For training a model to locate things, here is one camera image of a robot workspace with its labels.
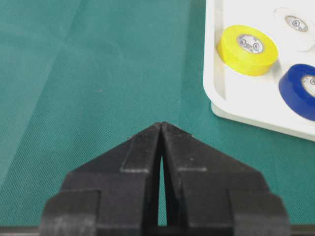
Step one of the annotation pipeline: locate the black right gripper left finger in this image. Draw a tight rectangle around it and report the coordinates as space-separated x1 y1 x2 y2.
39 122 161 236

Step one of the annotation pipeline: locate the blue tape roll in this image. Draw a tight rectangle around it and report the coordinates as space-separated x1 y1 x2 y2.
279 64 315 121

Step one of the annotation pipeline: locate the white tape roll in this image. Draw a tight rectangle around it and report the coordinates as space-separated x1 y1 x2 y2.
273 7 315 52

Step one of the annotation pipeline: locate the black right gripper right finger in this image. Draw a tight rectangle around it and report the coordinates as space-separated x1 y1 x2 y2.
161 122 291 236

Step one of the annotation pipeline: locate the white plastic case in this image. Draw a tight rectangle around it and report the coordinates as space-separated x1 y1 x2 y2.
203 0 315 140

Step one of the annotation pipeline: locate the yellow tape roll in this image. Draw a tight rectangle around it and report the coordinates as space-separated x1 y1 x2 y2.
216 25 279 76

